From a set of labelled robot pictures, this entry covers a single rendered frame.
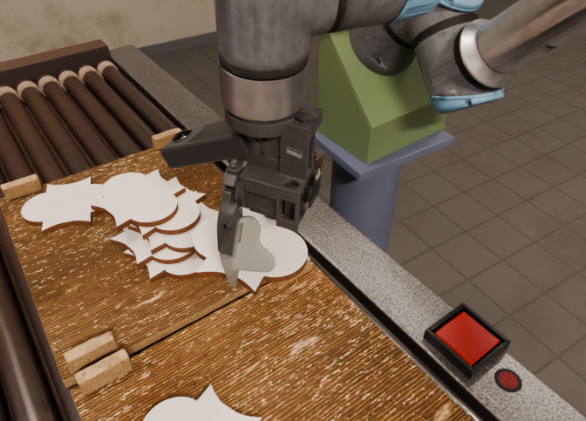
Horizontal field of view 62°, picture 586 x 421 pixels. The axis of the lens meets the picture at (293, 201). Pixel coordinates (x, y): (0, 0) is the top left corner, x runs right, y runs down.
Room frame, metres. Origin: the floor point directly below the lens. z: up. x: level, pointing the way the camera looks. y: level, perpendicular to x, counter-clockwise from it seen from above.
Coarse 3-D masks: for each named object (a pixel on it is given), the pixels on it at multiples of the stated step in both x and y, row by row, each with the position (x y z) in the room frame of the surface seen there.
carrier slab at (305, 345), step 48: (288, 288) 0.44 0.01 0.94; (336, 288) 0.44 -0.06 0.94; (192, 336) 0.36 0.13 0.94; (240, 336) 0.36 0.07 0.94; (288, 336) 0.36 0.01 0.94; (336, 336) 0.36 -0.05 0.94; (384, 336) 0.36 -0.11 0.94; (144, 384) 0.30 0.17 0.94; (192, 384) 0.30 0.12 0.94; (240, 384) 0.30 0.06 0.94; (288, 384) 0.30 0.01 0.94; (336, 384) 0.30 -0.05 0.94; (384, 384) 0.30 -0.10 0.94; (432, 384) 0.30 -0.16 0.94
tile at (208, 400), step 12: (204, 396) 0.28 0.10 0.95; (216, 396) 0.28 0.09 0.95; (156, 408) 0.26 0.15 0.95; (168, 408) 0.26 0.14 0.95; (180, 408) 0.26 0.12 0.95; (192, 408) 0.26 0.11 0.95; (204, 408) 0.26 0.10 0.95; (216, 408) 0.26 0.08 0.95; (228, 408) 0.26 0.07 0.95; (144, 420) 0.25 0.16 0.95; (156, 420) 0.25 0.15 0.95; (168, 420) 0.25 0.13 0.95; (180, 420) 0.25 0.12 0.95; (192, 420) 0.25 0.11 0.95; (204, 420) 0.25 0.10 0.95; (216, 420) 0.25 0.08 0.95; (228, 420) 0.25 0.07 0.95; (240, 420) 0.25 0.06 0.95; (252, 420) 0.25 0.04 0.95
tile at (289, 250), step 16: (208, 224) 0.44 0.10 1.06; (272, 224) 0.44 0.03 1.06; (192, 240) 0.42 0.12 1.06; (208, 240) 0.41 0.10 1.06; (272, 240) 0.41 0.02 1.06; (288, 240) 0.42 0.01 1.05; (208, 256) 0.39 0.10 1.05; (288, 256) 0.39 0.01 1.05; (304, 256) 0.39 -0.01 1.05; (208, 272) 0.37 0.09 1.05; (224, 272) 0.37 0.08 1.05; (240, 272) 0.37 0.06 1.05; (256, 272) 0.37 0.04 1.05; (272, 272) 0.37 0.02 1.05; (288, 272) 0.37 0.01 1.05; (256, 288) 0.34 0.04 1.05
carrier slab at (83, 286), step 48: (48, 240) 0.54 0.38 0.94; (96, 240) 0.54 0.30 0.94; (48, 288) 0.44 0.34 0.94; (96, 288) 0.44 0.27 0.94; (144, 288) 0.44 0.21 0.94; (192, 288) 0.44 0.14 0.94; (240, 288) 0.44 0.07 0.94; (48, 336) 0.36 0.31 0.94; (96, 336) 0.36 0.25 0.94; (144, 336) 0.36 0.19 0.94
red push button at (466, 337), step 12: (456, 324) 0.38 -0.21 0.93; (468, 324) 0.38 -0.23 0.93; (444, 336) 0.37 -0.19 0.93; (456, 336) 0.37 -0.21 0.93; (468, 336) 0.37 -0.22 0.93; (480, 336) 0.37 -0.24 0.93; (492, 336) 0.37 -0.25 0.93; (456, 348) 0.35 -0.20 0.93; (468, 348) 0.35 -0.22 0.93; (480, 348) 0.35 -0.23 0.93; (492, 348) 0.35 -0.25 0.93; (468, 360) 0.33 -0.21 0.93
